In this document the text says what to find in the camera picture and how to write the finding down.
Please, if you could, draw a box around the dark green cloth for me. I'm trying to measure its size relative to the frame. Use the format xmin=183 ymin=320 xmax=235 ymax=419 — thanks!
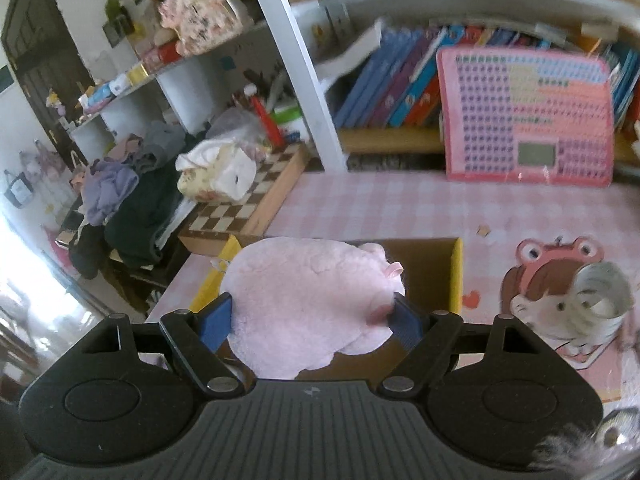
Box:
xmin=105 ymin=165 xmax=188 ymax=268

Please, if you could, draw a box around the row of children's books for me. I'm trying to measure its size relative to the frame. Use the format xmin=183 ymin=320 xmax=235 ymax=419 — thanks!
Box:
xmin=332 ymin=22 xmax=640 ymax=131

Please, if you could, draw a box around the wooden bookshelf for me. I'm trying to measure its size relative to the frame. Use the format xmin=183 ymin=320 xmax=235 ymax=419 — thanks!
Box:
xmin=290 ymin=0 xmax=640 ymax=171

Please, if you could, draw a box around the grey fluffy cloth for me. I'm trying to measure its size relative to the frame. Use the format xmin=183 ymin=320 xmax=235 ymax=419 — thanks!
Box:
xmin=530 ymin=407 xmax=640 ymax=476

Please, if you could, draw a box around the white shelf post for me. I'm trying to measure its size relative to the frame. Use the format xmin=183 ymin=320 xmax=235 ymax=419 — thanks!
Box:
xmin=240 ymin=0 xmax=348 ymax=171

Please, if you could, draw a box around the pink learning tablet toy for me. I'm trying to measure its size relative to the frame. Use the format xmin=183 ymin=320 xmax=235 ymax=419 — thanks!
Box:
xmin=436 ymin=46 xmax=617 ymax=188

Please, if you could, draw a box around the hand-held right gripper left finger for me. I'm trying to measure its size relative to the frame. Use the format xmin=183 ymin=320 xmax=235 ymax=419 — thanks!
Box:
xmin=75 ymin=291 xmax=239 ymax=396

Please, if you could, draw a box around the white side shelf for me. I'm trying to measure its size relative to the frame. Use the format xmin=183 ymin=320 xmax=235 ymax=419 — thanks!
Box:
xmin=70 ymin=20 xmax=281 ymax=161

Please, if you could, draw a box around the cardboard box with yellow edges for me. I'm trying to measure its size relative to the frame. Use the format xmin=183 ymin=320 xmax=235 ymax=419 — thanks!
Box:
xmin=192 ymin=235 xmax=466 ymax=383

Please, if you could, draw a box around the pink checked tablecloth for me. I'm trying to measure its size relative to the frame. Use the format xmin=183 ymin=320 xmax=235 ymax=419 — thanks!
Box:
xmin=145 ymin=170 xmax=640 ymax=406

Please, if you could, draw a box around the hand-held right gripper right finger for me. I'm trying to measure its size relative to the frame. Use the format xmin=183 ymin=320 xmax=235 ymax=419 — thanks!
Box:
xmin=377 ymin=292 xmax=548 ymax=396

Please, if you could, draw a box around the pink plush toy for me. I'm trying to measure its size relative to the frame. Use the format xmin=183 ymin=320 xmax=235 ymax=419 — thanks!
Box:
xmin=220 ymin=237 xmax=407 ymax=380

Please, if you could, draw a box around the floral pink doll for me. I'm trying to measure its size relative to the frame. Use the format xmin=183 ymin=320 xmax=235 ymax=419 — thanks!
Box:
xmin=160 ymin=0 xmax=246 ymax=56

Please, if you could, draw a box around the dark brown door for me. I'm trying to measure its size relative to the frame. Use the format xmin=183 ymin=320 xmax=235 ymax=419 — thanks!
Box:
xmin=0 ymin=0 xmax=96 ymax=161

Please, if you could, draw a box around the hanging tote bag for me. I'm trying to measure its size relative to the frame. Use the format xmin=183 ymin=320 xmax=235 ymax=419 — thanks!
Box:
xmin=4 ymin=170 xmax=33 ymax=208

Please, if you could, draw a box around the wooden chessboard box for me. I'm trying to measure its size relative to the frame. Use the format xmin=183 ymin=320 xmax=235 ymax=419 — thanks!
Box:
xmin=178 ymin=144 xmax=311 ymax=256

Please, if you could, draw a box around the white crumpled bag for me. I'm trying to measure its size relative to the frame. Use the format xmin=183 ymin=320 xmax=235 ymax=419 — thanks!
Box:
xmin=176 ymin=139 xmax=257 ymax=203

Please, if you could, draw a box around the green and white container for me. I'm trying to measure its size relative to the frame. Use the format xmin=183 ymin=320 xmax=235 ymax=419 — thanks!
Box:
xmin=270 ymin=105 xmax=306 ymax=143

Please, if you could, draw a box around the red tube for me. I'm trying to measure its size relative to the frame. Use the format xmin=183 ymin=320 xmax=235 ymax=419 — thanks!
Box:
xmin=250 ymin=95 xmax=283 ymax=148

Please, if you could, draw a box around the purple cloth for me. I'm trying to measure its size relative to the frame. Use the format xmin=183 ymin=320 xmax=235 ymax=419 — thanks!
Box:
xmin=82 ymin=160 xmax=138 ymax=226

